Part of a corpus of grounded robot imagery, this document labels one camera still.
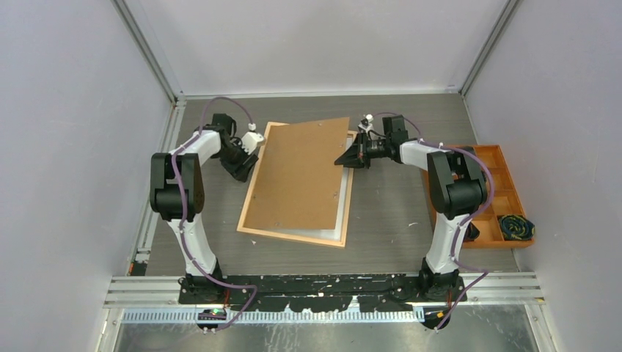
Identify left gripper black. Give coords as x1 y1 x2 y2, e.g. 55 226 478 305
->
216 139 259 182

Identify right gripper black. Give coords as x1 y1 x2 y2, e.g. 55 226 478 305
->
335 131 391 169

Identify light wooden picture frame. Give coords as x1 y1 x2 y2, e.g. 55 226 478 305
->
235 121 359 249

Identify brown fibreboard backing board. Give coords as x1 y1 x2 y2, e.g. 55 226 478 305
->
243 116 352 231

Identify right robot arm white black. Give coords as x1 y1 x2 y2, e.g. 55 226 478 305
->
334 113 491 301

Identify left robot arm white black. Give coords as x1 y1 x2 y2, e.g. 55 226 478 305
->
149 114 265 304

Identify black red rolled tie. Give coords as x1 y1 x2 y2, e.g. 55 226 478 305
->
464 223 480 242

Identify orange compartment tray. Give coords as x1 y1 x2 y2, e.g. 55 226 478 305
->
420 144 535 250

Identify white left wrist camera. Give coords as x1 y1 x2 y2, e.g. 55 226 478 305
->
241 122 266 155

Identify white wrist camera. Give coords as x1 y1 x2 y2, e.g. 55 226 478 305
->
357 114 374 135
241 122 266 155

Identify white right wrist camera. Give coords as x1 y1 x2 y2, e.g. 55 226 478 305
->
357 114 374 135

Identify aluminium left side rail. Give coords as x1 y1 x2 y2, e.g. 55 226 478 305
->
132 99 188 265

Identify aluminium rail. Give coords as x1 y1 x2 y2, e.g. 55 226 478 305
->
103 272 546 309
132 99 188 265

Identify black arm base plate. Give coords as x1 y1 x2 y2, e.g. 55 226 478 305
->
178 274 465 313

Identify aluminium front rail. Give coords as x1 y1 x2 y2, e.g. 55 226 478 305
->
103 272 546 309

